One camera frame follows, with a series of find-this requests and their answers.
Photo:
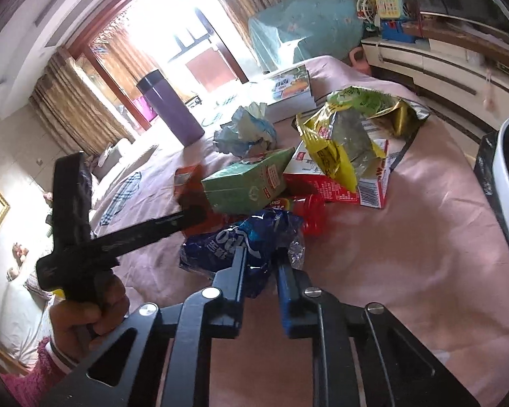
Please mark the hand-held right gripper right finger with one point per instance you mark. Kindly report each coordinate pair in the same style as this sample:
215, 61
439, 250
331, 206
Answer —
285, 296

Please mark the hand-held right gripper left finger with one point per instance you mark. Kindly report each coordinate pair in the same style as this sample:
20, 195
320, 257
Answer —
240, 273

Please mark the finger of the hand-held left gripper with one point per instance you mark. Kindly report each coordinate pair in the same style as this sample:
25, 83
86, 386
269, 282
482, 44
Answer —
152, 227

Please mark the dark blue snack bag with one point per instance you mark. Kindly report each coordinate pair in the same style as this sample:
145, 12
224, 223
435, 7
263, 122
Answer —
220, 246

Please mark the orange packet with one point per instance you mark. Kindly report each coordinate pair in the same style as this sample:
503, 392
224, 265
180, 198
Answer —
184, 176

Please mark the white blue paper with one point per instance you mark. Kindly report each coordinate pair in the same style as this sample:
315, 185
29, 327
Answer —
246, 131

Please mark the person's left forearm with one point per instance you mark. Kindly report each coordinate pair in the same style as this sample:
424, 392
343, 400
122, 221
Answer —
29, 381

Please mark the person's left hand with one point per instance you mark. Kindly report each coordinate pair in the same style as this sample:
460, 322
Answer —
74, 326

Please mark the light sofa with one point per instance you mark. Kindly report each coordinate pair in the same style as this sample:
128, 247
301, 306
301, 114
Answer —
114, 157

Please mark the red plastic candy container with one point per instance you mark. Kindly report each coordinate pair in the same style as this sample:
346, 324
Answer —
311, 216

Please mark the green cardboard box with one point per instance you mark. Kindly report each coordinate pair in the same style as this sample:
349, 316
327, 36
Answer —
241, 182

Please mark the purple thermos flask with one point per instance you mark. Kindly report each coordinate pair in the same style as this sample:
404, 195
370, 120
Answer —
174, 110

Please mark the magenta box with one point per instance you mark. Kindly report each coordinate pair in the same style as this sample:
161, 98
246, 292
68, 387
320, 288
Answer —
146, 108

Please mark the pink tablecloth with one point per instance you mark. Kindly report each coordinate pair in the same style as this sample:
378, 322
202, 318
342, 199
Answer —
407, 263

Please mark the red white carton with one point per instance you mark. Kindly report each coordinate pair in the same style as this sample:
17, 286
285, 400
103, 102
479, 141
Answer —
373, 190

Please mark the yellow snack bag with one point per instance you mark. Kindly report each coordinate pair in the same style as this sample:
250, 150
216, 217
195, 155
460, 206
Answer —
335, 152

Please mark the colourful picture book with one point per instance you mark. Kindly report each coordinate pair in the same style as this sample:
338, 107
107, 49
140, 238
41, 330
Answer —
290, 87

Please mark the green snack bag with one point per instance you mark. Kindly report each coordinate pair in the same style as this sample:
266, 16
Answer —
364, 99

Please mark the pink kettlebell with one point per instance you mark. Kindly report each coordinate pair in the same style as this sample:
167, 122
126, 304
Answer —
359, 65

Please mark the teal floral cloth cover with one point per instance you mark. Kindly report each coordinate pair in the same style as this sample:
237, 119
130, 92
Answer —
309, 25

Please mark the white tv cabinet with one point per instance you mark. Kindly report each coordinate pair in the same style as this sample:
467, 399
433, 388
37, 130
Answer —
441, 65

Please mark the blue toy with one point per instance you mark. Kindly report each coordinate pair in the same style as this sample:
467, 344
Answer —
396, 32

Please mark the pink hanging charm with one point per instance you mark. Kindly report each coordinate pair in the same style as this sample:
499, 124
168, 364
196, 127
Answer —
489, 89

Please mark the white cage ball toy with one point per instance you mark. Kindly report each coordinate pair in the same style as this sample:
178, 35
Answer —
365, 8

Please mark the pink stick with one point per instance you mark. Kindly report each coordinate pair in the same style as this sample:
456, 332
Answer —
416, 4

